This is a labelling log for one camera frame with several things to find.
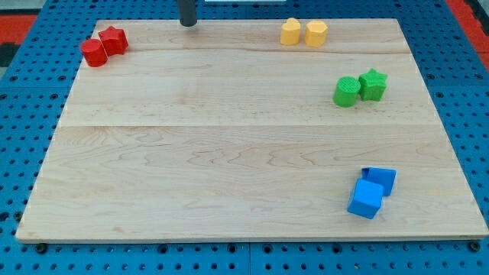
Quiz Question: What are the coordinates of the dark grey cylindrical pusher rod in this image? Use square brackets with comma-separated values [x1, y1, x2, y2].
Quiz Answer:
[177, 0, 197, 27]

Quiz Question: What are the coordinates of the red star block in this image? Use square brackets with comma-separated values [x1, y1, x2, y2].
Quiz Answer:
[98, 26, 128, 56]

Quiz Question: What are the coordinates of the green star block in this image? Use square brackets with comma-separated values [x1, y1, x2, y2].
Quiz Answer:
[358, 69, 388, 102]

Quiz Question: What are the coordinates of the red cylinder block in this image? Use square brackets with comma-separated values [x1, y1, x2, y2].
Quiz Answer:
[80, 38, 108, 67]

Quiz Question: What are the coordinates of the yellow heart block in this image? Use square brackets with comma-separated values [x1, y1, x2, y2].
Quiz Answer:
[280, 18, 301, 46]

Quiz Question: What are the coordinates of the light wooden board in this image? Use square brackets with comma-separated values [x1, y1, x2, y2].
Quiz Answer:
[16, 18, 488, 244]

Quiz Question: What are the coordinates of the yellow hexagon block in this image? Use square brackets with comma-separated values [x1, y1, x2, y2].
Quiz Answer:
[304, 20, 329, 47]

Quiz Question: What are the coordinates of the green cylinder block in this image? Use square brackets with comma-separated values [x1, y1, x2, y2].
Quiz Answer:
[333, 76, 361, 108]

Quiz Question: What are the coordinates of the blue crescent block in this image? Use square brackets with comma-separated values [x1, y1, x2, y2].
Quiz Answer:
[361, 167, 397, 196]

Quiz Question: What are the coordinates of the blue cube block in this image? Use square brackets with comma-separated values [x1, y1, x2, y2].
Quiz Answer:
[347, 179, 384, 219]

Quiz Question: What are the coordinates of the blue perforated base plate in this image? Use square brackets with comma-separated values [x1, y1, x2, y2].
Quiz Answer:
[1, 0, 488, 274]

